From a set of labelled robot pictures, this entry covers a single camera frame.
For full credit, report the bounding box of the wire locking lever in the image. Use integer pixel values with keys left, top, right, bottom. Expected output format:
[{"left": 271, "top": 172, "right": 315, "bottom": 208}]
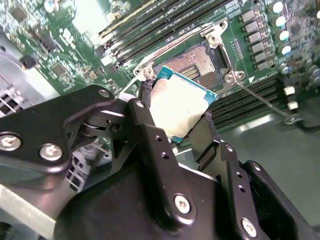
[
  {"left": 234, "top": 81, "right": 306, "bottom": 127},
  {"left": 115, "top": 72, "right": 151, "bottom": 98}
]

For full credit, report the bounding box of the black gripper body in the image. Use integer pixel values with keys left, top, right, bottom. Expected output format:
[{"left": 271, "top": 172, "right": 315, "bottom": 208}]
[{"left": 53, "top": 161, "right": 241, "bottom": 240}]

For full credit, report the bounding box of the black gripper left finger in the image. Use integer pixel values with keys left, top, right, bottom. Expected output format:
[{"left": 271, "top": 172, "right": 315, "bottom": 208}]
[{"left": 0, "top": 79, "right": 201, "bottom": 227}]

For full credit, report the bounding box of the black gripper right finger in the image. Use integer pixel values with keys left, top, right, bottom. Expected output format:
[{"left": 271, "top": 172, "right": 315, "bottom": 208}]
[{"left": 188, "top": 109, "right": 320, "bottom": 240}]

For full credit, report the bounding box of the silver CPU green edge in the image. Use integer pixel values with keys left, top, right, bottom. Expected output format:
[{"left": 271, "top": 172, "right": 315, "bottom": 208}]
[{"left": 149, "top": 65, "right": 219, "bottom": 145}]

